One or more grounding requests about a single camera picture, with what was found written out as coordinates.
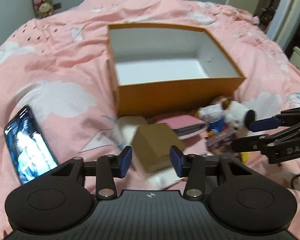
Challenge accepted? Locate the white dog plush toy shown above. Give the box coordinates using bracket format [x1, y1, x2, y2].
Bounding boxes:
[197, 97, 257, 133]

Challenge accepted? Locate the small gold gift box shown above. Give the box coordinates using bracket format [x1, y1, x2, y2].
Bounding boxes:
[131, 123, 185, 177]

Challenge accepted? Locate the pink notebook wallet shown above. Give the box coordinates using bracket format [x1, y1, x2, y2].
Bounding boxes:
[155, 115, 209, 140]

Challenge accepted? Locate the duck plush blue shirt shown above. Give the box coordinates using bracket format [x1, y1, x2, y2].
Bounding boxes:
[207, 117, 228, 137]

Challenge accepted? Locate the black smartphone lit screen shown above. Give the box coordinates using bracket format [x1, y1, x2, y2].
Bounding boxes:
[4, 105, 59, 185]

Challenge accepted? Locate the orange cardboard storage box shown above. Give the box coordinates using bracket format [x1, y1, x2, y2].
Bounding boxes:
[107, 23, 245, 117]

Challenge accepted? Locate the pink cloud-print bedspread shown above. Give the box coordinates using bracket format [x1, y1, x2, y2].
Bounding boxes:
[0, 0, 300, 239]

